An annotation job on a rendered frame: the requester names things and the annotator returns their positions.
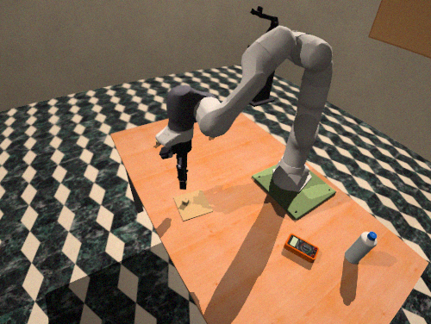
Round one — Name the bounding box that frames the tan flat mat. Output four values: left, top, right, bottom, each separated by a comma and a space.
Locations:
174, 189, 214, 221

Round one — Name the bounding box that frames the orange pocket multimeter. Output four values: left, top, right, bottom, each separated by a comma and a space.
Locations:
284, 234, 319, 263

